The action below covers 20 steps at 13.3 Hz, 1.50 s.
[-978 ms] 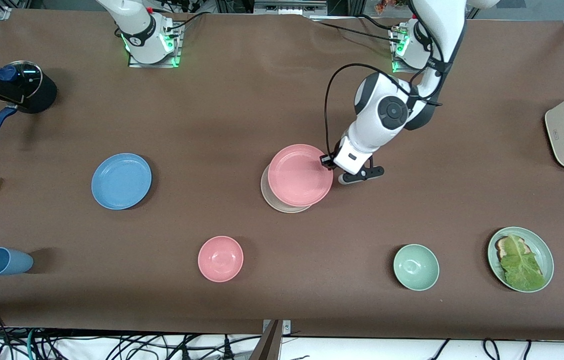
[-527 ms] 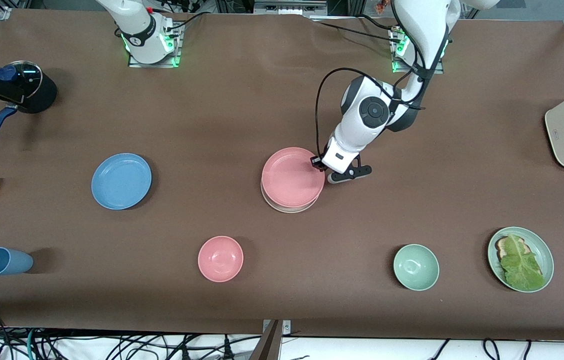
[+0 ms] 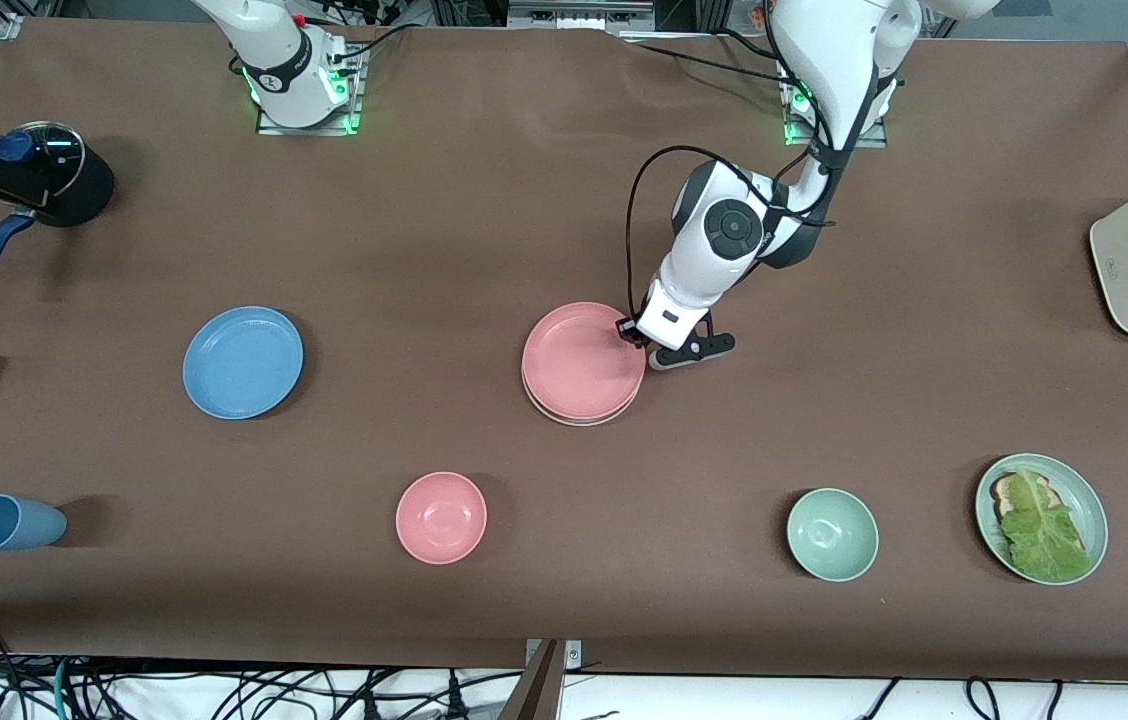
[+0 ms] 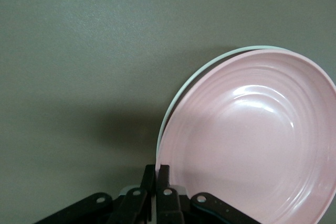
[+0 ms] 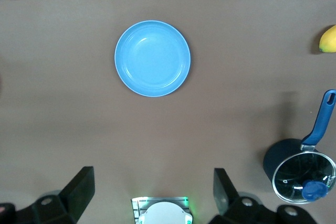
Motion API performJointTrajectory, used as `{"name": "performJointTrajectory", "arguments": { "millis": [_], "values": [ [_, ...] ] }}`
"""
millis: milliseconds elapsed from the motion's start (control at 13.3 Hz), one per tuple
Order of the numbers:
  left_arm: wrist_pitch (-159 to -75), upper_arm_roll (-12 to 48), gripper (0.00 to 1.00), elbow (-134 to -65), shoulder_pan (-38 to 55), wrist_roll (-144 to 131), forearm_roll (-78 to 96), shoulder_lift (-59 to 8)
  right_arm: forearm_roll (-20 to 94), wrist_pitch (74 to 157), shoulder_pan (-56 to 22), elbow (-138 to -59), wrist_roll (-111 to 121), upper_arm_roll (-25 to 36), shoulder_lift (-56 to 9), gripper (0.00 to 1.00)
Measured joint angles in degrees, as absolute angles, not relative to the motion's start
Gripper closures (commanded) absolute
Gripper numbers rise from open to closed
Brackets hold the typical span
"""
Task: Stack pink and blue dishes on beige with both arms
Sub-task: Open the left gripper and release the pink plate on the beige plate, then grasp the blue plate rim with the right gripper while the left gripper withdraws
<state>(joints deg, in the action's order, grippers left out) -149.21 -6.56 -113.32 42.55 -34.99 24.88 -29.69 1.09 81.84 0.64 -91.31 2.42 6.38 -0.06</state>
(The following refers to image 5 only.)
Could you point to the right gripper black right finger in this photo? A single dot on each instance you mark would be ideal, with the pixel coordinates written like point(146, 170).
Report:
point(228, 203)

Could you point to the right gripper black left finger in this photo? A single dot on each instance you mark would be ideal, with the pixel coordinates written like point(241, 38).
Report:
point(76, 195)

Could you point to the blue plate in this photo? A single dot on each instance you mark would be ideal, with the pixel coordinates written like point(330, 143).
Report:
point(152, 58)

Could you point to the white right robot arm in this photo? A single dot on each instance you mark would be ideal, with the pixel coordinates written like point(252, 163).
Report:
point(165, 213)

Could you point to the yellow mango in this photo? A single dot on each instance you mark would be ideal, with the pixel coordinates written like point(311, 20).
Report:
point(329, 40)

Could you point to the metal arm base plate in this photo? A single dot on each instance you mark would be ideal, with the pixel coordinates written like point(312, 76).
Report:
point(135, 205)

